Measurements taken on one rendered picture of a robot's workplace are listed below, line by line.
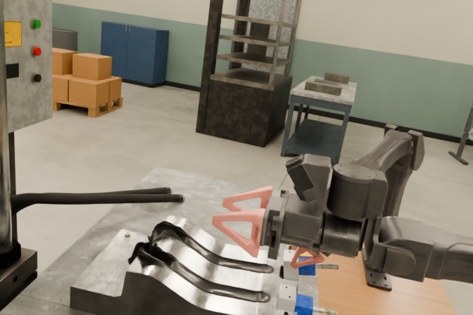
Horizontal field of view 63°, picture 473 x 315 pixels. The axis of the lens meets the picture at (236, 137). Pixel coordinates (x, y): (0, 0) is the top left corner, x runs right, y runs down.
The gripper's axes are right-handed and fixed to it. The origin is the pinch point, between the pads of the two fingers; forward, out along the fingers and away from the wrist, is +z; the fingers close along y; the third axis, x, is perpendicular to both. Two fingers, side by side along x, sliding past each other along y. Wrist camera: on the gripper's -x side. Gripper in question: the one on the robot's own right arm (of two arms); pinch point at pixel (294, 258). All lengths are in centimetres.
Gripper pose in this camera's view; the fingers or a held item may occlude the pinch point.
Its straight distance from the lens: 100.6
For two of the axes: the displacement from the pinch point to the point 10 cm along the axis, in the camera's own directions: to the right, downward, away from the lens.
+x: 7.6, 6.5, 0.4
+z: -6.3, 7.2, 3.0
